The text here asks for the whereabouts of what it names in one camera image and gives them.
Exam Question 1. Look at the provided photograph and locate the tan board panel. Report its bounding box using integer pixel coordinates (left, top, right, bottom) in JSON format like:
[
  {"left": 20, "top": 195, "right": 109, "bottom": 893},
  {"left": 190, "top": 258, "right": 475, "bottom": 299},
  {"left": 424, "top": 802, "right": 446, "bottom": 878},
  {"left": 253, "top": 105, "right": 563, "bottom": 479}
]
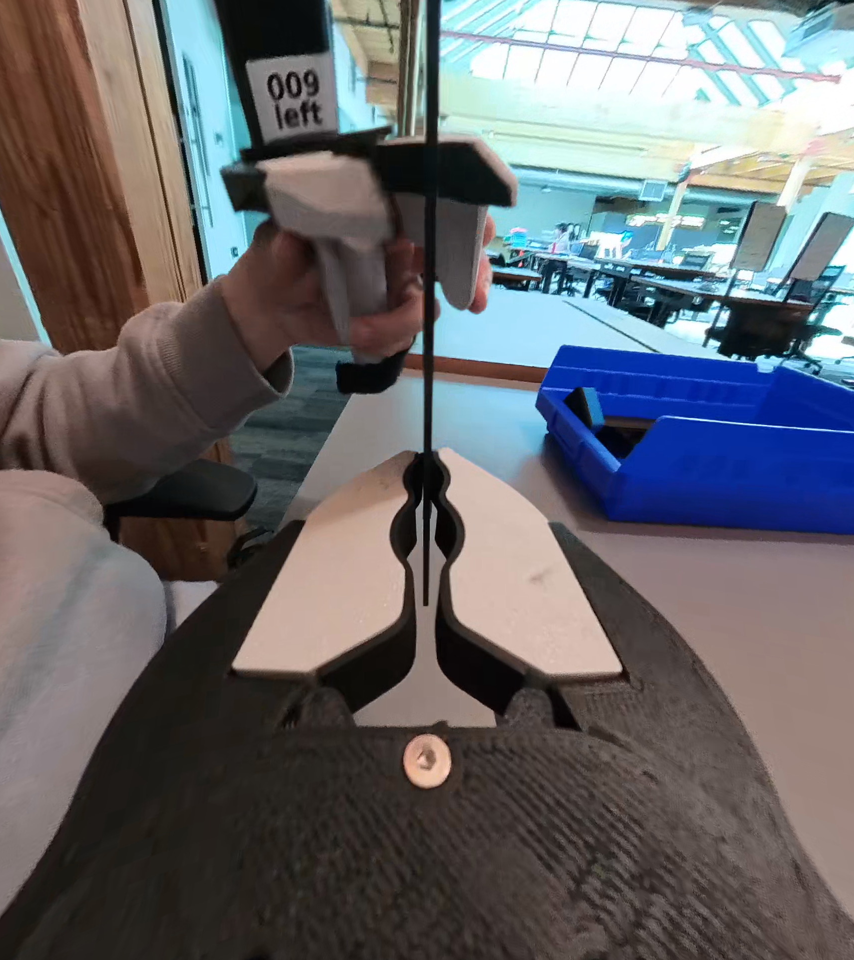
[
  {"left": 730, "top": 201, "right": 788, "bottom": 273},
  {"left": 794, "top": 212, "right": 854, "bottom": 284}
]

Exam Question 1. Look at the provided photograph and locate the person's left hand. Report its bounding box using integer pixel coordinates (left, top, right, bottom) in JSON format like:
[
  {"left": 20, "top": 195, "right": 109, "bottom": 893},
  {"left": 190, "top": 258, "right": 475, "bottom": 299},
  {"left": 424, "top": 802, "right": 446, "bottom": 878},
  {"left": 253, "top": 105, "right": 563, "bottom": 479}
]
[{"left": 219, "top": 216, "right": 499, "bottom": 370}]

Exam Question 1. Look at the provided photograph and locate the blue black foam pad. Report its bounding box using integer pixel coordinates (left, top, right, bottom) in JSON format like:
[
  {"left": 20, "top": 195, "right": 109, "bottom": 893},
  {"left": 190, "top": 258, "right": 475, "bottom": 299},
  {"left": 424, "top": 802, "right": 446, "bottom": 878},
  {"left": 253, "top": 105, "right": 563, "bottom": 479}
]
[{"left": 563, "top": 386, "right": 608, "bottom": 431}]

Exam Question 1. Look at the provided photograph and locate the white ceiling projector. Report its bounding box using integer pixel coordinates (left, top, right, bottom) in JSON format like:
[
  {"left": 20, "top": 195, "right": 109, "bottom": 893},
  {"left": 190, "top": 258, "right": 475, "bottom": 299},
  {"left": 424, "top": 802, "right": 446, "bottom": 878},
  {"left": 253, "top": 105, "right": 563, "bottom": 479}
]
[{"left": 785, "top": 0, "right": 854, "bottom": 60}]

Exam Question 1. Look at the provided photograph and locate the black office chair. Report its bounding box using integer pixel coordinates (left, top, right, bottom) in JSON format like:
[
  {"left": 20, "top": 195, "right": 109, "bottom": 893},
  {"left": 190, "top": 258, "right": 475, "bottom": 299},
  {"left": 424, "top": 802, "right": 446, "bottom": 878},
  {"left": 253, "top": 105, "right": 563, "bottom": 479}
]
[{"left": 715, "top": 266, "right": 848, "bottom": 361}]

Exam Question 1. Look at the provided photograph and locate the person's grey sweatshirt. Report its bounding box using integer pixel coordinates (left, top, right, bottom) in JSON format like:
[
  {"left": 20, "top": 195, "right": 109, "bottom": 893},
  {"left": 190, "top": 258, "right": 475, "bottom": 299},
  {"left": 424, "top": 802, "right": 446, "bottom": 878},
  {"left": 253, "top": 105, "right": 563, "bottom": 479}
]
[{"left": 0, "top": 468, "right": 173, "bottom": 960}]

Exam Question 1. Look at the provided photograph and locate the black cable tie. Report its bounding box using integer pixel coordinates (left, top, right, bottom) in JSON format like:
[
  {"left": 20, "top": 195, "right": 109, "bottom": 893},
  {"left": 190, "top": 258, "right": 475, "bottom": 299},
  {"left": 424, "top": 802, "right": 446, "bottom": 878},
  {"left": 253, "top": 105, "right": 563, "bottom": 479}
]
[{"left": 418, "top": 0, "right": 443, "bottom": 607}]

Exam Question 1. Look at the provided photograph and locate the wooden column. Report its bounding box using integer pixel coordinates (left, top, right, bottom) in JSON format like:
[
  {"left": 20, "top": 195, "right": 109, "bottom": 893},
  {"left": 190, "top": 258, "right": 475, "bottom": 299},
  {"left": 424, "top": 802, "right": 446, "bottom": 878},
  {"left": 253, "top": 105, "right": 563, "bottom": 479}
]
[{"left": 0, "top": 0, "right": 242, "bottom": 582}]

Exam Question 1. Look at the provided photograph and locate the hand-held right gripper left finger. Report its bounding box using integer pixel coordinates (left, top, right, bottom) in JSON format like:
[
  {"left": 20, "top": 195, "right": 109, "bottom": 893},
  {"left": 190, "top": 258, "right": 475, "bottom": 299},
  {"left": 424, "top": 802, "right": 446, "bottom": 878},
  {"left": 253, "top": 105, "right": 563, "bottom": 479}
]
[{"left": 230, "top": 450, "right": 423, "bottom": 711}]

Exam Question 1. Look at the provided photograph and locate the blue plastic bin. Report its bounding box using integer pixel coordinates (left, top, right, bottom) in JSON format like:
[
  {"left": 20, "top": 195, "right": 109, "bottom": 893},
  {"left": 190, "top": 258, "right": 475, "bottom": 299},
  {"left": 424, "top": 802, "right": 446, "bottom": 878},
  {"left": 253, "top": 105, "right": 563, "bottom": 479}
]
[{"left": 535, "top": 345, "right": 854, "bottom": 538}]

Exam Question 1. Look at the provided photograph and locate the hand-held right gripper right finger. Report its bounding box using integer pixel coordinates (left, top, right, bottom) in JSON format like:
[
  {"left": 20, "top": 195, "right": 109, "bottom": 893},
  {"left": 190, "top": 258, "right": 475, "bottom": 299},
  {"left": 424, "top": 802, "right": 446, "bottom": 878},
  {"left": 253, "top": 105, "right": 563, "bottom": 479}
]
[{"left": 434, "top": 446, "right": 625, "bottom": 715}]

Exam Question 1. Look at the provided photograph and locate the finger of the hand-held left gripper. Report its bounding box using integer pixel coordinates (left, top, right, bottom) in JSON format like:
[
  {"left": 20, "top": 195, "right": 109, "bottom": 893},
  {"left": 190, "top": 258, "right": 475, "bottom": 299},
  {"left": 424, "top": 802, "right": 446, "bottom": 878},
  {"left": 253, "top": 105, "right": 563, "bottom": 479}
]
[
  {"left": 376, "top": 133, "right": 519, "bottom": 209},
  {"left": 262, "top": 152, "right": 398, "bottom": 243}
]

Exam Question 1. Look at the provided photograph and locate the adjacent grey table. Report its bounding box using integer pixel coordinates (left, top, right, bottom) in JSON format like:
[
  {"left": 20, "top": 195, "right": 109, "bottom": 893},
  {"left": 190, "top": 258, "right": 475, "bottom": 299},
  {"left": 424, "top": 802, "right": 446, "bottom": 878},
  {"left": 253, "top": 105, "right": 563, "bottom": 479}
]
[{"left": 403, "top": 287, "right": 709, "bottom": 385}]

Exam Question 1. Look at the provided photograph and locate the person's left forearm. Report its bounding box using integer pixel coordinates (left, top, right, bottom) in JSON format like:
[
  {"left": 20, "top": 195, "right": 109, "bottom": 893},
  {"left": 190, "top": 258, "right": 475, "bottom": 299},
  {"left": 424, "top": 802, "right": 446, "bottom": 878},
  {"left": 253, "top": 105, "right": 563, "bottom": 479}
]
[{"left": 0, "top": 279, "right": 295, "bottom": 505}]

